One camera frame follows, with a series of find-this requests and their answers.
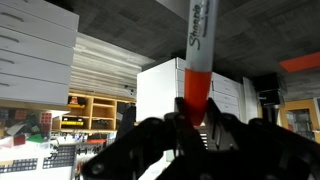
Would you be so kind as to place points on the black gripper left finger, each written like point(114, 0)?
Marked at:
point(130, 156)

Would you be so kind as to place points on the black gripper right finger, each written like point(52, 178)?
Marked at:
point(258, 150)

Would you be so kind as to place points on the orange white Sharpie marker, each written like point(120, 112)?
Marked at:
point(199, 57)

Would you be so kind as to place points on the yellow framed door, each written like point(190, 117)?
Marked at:
point(301, 118)

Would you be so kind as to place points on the white drawer cabinet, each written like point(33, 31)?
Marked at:
point(37, 41)
point(158, 86)

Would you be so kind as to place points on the wooden shelf unit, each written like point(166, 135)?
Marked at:
point(91, 113)

